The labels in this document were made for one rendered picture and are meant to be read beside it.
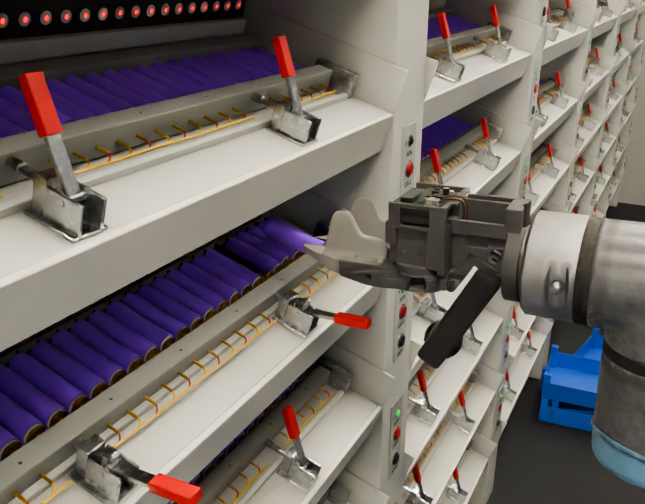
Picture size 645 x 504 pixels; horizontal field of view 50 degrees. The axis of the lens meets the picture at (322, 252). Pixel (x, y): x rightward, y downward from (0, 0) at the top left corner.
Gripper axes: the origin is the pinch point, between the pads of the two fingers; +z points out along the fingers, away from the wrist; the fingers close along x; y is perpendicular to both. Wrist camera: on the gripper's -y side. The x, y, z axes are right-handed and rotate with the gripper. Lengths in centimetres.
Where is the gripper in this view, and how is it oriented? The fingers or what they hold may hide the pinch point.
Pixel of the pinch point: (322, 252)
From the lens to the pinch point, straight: 69.8
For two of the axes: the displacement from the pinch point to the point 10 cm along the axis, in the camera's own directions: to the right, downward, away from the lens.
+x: -4.7, 3.3, -8.2
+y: -0.3, -9.3, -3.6
